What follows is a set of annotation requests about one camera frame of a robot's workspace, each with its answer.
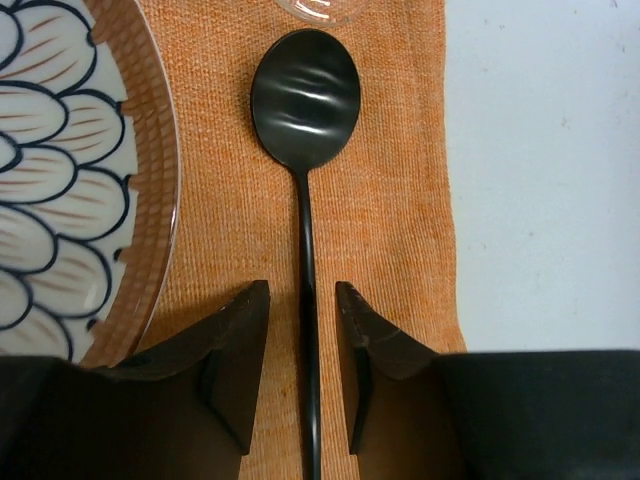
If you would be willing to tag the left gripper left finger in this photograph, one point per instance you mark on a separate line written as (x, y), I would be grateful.
(183, 409)

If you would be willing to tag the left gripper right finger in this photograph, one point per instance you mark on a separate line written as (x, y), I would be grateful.
(413, 413)

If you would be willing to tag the orange cloth placemat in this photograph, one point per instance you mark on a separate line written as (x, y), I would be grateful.
(382, 214)

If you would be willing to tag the floral patterned ceramic plate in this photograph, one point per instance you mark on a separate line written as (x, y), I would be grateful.
(90, 179)

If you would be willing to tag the clear wine glass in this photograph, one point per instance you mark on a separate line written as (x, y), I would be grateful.
(324, 13)

